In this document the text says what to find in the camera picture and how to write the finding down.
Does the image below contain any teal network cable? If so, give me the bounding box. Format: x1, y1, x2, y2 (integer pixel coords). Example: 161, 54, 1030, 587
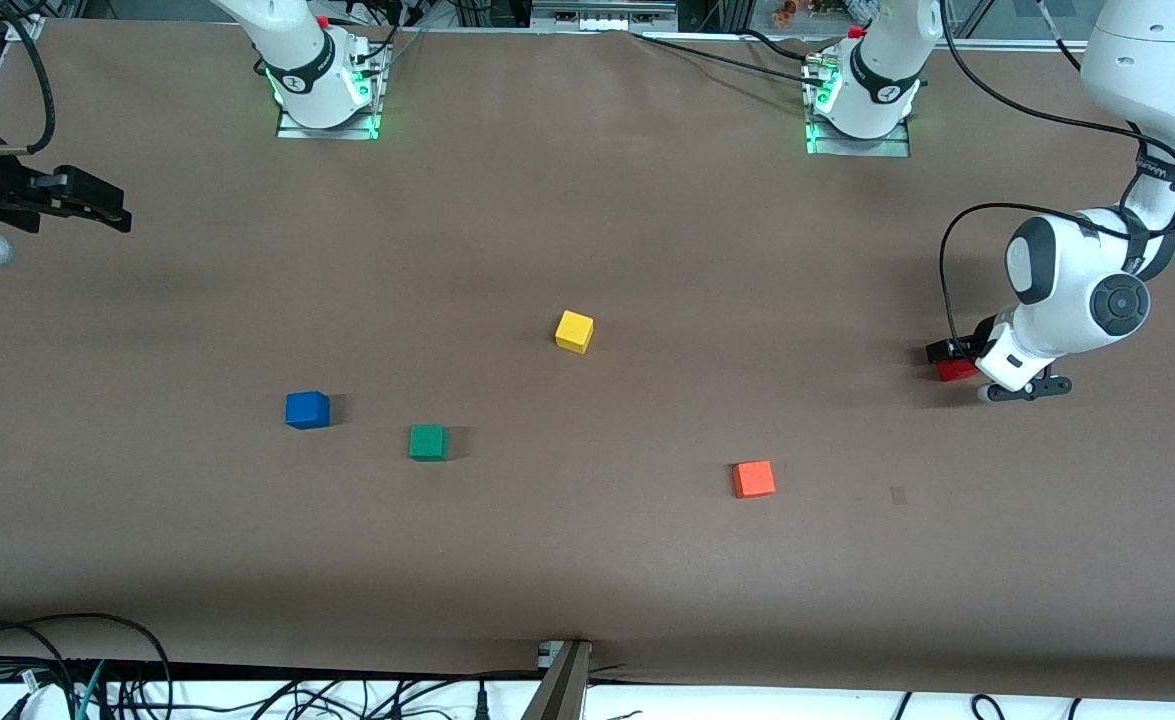
75, 660, 108, 720

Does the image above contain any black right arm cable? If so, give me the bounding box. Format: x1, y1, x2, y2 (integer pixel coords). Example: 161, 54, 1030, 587
5, 8, 56, 157

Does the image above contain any blue wooden block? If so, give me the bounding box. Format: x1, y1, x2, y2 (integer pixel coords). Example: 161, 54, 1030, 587
285, 390, 331, 431

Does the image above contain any grey power strip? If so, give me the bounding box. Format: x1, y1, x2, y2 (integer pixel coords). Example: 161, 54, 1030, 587
532, 0, 679, 31

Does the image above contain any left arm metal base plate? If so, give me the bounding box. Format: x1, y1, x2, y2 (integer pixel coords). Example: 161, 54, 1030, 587
804, 50, 914, 159

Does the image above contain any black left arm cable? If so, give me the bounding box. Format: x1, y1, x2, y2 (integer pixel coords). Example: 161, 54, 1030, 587
939, 0, 1175, 363

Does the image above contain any aluminium profile bar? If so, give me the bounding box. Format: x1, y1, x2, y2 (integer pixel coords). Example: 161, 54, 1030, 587
522, 640, 594, 720

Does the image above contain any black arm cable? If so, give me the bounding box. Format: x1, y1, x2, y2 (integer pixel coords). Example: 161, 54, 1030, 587
939, 0, 1175, 363
5, 8, 56, 157

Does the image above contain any yellow wooden block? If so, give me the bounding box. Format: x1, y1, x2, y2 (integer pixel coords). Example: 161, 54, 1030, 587
555, 310, 595, 354

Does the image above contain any orange wooden block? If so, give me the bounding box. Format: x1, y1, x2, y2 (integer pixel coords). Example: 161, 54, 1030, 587
732, 460, 777, 499

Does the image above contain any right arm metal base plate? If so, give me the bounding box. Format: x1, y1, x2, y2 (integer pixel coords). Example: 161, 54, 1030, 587
276, 40, 385, 141

